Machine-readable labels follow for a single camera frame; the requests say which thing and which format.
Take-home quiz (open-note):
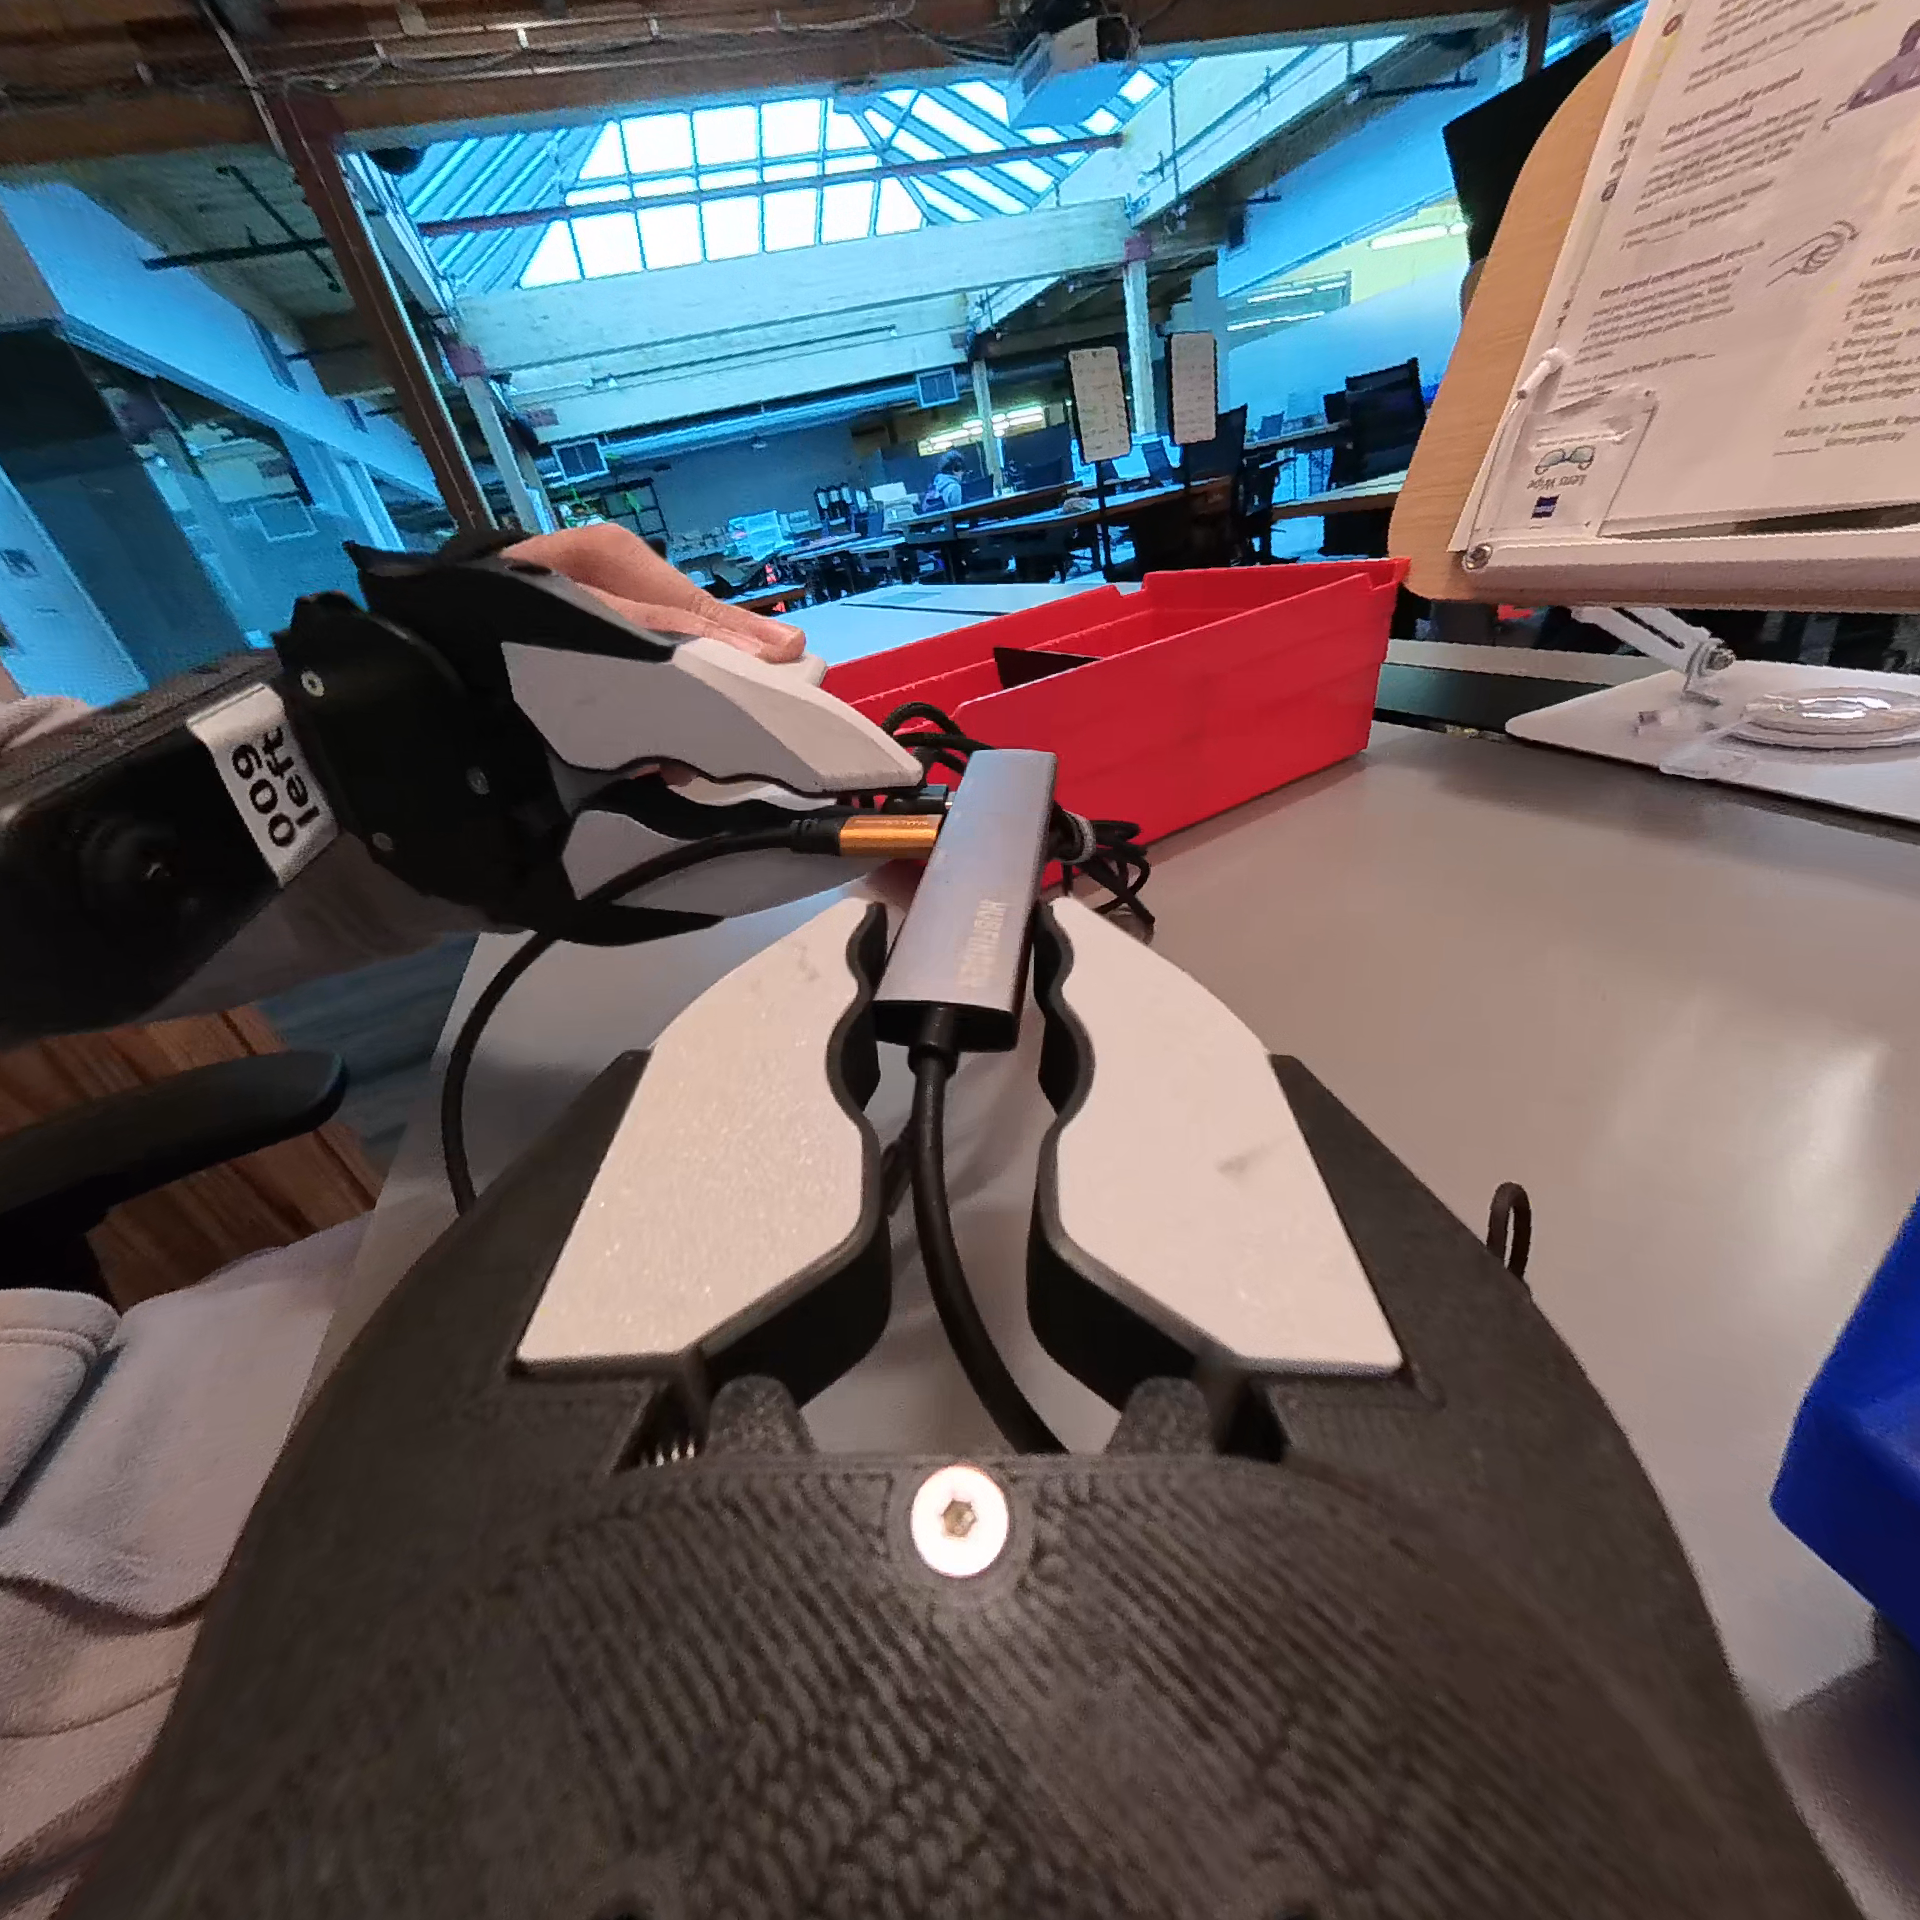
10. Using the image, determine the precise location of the blue plastic bin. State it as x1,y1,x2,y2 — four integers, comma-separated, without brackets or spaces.
1770,1243,1920,1619

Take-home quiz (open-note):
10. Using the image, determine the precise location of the person's grey clothing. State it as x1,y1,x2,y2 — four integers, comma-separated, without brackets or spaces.
0,1213,383,1920

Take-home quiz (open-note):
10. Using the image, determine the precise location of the red plastic bin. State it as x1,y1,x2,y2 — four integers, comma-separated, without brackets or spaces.
819,557,1411,848

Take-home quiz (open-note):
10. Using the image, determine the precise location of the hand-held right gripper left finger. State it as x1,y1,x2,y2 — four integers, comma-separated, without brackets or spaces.
512,899,889,1380

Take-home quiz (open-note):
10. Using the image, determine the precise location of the bundle of black cables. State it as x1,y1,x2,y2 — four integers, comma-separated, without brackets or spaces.
881,704,1159,929

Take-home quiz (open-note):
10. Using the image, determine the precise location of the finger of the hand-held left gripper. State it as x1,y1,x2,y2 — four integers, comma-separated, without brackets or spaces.
564,807,889,927
499,644,926,797

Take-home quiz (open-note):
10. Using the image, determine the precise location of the black chair armrest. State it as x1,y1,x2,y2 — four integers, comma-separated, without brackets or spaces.
0,1048,351,1296

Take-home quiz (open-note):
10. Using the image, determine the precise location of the ceiling projector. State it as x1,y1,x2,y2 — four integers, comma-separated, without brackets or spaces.
1006,12,1135,125

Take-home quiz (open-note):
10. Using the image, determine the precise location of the black hub cable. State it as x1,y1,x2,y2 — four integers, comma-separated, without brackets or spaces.
881,1039,1076,1458

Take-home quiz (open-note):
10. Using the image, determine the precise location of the grey USB hub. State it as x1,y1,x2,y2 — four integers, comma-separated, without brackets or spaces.
873,746,1061,1056

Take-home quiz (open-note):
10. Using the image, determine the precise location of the wooden document stand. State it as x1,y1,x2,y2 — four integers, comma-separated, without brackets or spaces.
1385,33,1920,824

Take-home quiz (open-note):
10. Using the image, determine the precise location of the blue header leaflet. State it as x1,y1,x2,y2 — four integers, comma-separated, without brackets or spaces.
1452,0,1920,546

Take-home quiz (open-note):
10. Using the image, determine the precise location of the black cable with orange plug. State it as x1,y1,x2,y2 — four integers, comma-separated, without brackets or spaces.
440,807,950,1219

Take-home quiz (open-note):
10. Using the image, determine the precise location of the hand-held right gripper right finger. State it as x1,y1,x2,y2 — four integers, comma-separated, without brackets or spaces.
1032,894,1408,1377

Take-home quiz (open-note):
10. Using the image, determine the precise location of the person's left hand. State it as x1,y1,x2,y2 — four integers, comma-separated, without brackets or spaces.
499,522,806,666

